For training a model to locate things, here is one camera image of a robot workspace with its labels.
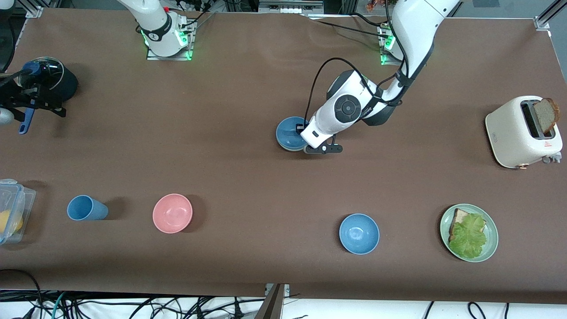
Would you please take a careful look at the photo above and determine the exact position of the blue bowl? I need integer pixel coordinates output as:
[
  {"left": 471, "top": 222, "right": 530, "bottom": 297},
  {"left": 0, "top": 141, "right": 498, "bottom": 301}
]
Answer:
[
  {"left": 339, "top": 213, "right": 380, "bottom": 255},
  {"left": 276, "top": 117, "right": 311, "bottom": 149}
]

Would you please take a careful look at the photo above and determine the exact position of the pale green bowl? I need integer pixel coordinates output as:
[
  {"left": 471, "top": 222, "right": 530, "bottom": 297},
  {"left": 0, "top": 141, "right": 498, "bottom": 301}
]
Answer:
[{"left": 277, "top": 140, "right": 308, "bottom": 152}]

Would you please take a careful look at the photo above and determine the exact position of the pink bowl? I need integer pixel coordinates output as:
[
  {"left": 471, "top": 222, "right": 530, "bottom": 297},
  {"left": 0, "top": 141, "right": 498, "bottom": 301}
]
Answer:
[{"left": 152, "top": 193, "right": 194, "bottom": 234}]

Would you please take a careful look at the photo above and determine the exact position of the glass lid blue knob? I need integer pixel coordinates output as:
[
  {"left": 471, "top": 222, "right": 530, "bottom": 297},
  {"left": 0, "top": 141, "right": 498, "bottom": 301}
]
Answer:
[{"left": 17, "top": 57, "right": 65, "bottom": 94}]

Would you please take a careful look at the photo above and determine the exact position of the dark blue saucepan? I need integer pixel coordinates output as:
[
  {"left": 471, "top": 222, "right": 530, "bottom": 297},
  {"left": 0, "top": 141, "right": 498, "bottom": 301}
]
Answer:
[{"left": 17, "top": 57, "right": 79, "bottom": 135}]

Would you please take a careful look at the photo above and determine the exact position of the brown table cover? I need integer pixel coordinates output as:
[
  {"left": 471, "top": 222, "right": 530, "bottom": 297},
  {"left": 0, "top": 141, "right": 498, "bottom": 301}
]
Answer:
[{"left": 0, "top": 8, "right": 567, "bottom": 304}]

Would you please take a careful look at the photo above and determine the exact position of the clear plastic container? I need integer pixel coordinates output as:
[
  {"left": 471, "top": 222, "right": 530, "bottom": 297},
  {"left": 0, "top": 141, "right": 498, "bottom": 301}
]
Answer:
[{"left": 0, "top": 179, "right": 37, "bottom": 245}]

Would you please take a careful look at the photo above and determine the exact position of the blue cup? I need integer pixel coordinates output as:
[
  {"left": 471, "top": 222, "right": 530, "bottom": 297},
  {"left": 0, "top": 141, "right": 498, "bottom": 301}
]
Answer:
[{"left": 67, "top": 195, "right": 109, "bottom": 221}]

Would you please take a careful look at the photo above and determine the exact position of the grey metal device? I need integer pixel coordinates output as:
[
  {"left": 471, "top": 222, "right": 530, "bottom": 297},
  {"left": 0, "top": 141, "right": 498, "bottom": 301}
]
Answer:
[{"left": 258, "top": 0, "right": 324, "bottom": 15}]

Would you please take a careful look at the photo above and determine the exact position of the yellow lemon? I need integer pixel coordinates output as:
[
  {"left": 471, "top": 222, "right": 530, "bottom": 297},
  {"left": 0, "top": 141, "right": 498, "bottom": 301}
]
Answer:
[{"left": 0, "top": 210, "right": 23, "bottom": 234}]

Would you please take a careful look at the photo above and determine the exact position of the white power strip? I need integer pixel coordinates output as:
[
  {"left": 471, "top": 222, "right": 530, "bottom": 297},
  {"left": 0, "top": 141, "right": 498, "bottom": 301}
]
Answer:
[{"left": 175, "top": 0, "right": 211, "bottom": 13}]

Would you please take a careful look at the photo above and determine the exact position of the bread slice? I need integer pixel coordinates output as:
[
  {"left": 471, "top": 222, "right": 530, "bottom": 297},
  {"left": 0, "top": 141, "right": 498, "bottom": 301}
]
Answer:
[{"left": 449, "top": 208, "right": 471, "bottom": 242}]

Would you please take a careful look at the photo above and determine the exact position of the green lettuce leaf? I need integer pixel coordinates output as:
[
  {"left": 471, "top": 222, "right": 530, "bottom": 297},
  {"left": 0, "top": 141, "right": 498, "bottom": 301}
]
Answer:
[{"left": 448, "top": 213, "right": 488, "bottom": 260}]

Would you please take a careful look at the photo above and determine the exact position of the white toaster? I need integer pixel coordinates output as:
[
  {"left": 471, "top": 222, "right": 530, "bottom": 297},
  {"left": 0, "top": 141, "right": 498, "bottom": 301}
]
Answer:
[{"left": 485, "top": 95, "right": 563, "bottom": 169}]

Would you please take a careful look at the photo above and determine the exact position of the pale green plate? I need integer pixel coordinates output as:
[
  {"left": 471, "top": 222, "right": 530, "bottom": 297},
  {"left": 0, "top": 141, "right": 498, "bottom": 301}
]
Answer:
[{"left": 440, "top": 203, "right": 499, "bottom": 263}]

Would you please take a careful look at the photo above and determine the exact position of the brown toast slice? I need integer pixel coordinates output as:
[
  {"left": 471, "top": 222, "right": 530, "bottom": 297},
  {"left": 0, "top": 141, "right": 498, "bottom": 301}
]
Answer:
[{"left": 532, "top": 97, "right": 560, "bottom": 136}]

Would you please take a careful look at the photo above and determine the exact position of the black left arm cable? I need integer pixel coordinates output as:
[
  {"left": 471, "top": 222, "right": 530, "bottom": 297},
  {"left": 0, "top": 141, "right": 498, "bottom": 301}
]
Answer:
[{"left": 306, "top": 0, "right": 410, "bottom": 129}]

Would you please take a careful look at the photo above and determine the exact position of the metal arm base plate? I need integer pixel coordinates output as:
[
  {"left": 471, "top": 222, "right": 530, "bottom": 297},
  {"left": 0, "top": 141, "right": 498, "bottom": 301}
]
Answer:
[
  {"left": 146, "top": 42, "right": 194, "bottom": 61},
  {"left": 379, "top": 48, "right": 401, "bottom": 66}
]

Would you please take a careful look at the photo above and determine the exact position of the teal cable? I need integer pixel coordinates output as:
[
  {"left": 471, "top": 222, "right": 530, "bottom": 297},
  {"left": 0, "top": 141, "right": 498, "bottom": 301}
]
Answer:
[{"left": 51, "top": 292, "right": 68, "bottom": 319}]

